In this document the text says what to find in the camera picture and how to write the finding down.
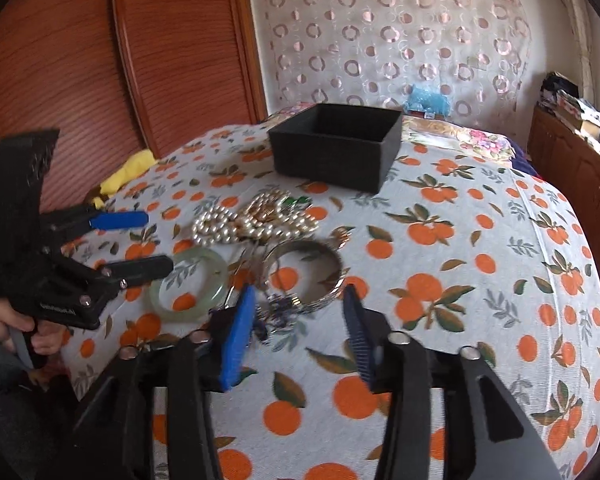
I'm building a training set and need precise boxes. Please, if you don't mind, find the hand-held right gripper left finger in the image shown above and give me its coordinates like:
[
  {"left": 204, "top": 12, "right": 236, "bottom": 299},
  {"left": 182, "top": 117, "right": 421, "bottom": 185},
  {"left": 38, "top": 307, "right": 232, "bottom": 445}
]
[{"left": 50, "top": 284, "right": 258, "bottom": 480}]

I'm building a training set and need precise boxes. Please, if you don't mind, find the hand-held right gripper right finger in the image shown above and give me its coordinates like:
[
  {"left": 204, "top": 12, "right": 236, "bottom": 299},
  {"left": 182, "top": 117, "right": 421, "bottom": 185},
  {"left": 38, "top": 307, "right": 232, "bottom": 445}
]
[{"left": 341, "top": 284, "right": 563, "bottom": 480}]

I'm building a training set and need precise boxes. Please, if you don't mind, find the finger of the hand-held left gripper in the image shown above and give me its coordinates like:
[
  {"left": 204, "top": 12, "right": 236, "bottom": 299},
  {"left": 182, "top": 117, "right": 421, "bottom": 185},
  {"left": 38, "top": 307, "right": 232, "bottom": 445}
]
[
  {"left": 77, "top": 255, "right": 174, "bottom": 291},
  {"left": 40, "top": 203, "right": 149, "bottom": 249}
]

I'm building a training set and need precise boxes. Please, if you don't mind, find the pale green jade bangle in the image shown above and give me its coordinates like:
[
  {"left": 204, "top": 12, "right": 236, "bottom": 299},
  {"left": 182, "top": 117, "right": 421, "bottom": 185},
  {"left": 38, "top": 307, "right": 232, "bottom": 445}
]
[{"left": 149, "top": 247, "right": 229, "bottom": 322}]

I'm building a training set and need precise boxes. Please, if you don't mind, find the dark purple brooch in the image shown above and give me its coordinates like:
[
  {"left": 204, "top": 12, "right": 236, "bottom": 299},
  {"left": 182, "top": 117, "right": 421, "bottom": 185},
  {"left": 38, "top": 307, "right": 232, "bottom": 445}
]
[{"left": 252, "top": 292, "right": 301, "bottom": 342}]

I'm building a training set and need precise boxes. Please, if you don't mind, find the pearl necklace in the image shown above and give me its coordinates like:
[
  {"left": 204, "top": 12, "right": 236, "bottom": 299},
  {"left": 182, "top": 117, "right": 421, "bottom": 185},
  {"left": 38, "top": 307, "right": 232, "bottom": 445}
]
[{"left": 191, "top": 191, "right": 321, "bottom": 247}]

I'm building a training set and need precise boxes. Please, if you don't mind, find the wide silver bangle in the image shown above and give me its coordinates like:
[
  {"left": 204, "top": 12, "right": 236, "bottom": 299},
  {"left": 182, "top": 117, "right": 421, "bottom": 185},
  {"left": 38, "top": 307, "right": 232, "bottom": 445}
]
[{"left": 261, "top": 240, "right": 343, "bottom": 315}]

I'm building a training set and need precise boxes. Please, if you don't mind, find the gold chain necklace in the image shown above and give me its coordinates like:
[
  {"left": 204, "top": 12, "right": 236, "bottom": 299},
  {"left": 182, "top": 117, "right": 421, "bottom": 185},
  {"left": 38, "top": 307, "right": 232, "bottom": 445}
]
[{"left": 247, "top": 197, "right": 286, "bottom": 226}]

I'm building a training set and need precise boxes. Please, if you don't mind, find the black jewelry box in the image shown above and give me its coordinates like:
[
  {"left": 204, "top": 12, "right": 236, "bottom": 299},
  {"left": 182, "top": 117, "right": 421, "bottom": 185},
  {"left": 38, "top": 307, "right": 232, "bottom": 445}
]
[{"left": 267, "top": 102, "right": 404, "bottom": 195}]

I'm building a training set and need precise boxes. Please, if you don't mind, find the yellow plush toy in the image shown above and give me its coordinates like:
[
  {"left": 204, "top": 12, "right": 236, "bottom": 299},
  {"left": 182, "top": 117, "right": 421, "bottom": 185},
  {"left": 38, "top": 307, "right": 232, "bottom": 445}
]
[{"left": 87, "top": 149, "right": 157, "bottom": 209}]

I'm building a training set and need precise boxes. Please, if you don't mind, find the orange fruit print cloth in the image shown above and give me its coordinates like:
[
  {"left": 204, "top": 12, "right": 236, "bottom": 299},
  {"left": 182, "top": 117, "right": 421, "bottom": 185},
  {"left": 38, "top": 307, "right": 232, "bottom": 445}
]
[{"left": 60, "top": 122, "right": 600, "bottom": 480}]

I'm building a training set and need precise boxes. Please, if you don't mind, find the reddish wooden wardrobe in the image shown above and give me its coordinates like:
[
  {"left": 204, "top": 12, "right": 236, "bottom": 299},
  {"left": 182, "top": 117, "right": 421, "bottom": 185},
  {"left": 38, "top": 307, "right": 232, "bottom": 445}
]
[{"left": 0, "top": 0, "right": 268, "bottom": 221}]

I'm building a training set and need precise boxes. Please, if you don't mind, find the navy blue bed sheet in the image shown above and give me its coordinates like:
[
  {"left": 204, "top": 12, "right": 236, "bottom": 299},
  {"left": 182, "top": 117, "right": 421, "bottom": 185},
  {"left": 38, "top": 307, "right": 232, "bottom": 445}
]
[{"left": 507, "top": 140, "right": 543, "bottom": 178}]

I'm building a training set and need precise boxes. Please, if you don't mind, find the blue plastic bag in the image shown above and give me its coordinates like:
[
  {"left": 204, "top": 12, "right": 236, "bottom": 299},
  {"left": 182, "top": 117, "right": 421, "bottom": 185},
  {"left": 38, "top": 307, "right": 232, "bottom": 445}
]
[{"left": 402, "top": 84, "right": 452, "bottom": 117}]

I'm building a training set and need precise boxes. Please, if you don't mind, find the wooden side cabinet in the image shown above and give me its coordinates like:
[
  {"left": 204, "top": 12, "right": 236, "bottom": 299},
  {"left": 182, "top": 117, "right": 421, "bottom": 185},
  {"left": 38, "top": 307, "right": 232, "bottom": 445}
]
[{"left": 527, "top": 105, "right": 600, "bottom": 241}]

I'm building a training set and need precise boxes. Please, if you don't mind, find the circle pattern sheer curtain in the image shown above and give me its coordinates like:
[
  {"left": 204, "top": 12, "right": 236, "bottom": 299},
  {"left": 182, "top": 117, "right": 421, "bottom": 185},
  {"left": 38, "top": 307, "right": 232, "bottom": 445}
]
[{"left": 245, "top": 0, "right": 533, "bottom": 126}]

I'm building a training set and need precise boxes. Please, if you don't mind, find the stack of books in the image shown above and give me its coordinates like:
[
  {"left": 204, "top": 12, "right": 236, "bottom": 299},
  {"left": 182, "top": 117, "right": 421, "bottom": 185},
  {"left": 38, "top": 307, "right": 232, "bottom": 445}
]
[{"left": 537, "top": 71, "right": 600, "bottom": 161}]

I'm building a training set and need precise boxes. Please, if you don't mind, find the beige window curtain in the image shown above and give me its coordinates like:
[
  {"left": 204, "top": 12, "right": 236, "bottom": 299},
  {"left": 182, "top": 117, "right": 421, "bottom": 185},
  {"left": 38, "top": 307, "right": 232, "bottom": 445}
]
[{"left": 550, "top": 0, "right": 597, "bottom": 101}]

